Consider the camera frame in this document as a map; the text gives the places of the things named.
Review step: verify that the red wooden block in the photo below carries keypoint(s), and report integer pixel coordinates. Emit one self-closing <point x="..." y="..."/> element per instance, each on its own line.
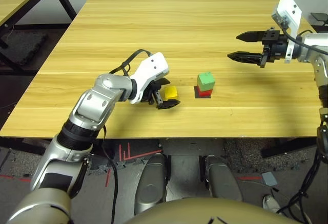
<point x="205" y="93"/>

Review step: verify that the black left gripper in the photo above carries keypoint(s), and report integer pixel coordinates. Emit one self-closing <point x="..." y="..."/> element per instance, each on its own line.
<point x="153" y="94"/>

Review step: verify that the black square marker pad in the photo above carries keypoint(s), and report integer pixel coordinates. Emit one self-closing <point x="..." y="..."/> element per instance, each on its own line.
<point x="195" y="93"/>

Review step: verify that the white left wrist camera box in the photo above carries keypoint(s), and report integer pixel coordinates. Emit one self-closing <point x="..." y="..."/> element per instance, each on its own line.
<point x="151" y="67"/>

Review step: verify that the yellow wooden block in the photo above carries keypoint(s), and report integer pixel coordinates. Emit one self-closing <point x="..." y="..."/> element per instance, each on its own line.
<point x="171" y="92"/>

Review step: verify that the white sneaker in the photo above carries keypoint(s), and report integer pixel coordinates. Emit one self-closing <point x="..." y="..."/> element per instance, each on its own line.
<point x="271" y="203"/>

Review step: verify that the black table foot bar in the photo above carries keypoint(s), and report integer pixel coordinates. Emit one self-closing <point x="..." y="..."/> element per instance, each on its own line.
<point x="282" y="150"/>

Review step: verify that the olive robot torso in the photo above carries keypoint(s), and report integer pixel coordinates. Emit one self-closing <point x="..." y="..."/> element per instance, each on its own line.
<point x="200" y="213"/>

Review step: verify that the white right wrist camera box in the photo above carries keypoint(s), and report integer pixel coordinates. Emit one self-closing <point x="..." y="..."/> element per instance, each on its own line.
<point x="289" y="8"/>

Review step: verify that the grey robot right leg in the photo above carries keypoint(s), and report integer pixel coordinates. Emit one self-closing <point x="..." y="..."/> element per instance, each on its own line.
<point x="221" y="180"/>

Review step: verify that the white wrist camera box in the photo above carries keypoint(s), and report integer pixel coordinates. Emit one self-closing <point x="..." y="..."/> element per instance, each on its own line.
<point x="151" y="67"/>
<point x="289" y="8"/>

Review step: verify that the short red floor tape strip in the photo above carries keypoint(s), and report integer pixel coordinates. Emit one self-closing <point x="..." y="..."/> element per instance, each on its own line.
<point x="108" y="178"/>

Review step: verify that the grey robot leg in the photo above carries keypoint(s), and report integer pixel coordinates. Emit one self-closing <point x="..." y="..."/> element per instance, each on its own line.
<point x="221" y="180"/>
<point x="151" y="185"/>

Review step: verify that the small grey floor pad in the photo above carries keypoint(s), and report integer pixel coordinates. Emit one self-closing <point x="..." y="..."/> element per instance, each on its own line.
<point x="269" y="178"/>

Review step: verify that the red floor tape line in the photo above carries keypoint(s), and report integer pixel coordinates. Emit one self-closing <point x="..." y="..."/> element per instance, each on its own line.
<point x="248" y="178"/>

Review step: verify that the black stand plate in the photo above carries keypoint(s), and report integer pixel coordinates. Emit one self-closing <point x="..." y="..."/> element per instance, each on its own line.
<point x="320" y="17"/>

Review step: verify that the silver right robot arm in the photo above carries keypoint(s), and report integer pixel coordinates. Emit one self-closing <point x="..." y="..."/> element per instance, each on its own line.
<point x="315" y="44"/>

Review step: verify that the speckled black floor mat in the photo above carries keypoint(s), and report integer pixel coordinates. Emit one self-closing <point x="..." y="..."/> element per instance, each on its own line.
<point x="243" y="154"/>

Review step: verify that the green wooden block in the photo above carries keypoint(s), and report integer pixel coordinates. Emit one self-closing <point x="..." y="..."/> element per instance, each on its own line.
<point x="205" y="81"/>

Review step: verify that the black foam mat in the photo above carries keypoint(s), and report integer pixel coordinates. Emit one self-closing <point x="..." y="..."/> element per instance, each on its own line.
<point x="23" y="47"/>

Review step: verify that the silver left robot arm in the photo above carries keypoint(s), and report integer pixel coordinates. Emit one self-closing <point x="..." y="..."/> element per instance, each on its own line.
<point x="97" y="101"/>

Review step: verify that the grey robot left leg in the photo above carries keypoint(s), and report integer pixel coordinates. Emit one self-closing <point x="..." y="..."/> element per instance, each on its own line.
<point x="151" y="185"/>

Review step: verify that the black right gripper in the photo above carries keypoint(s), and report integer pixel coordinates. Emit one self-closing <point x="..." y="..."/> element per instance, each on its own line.
<point x="275" y="47"/>

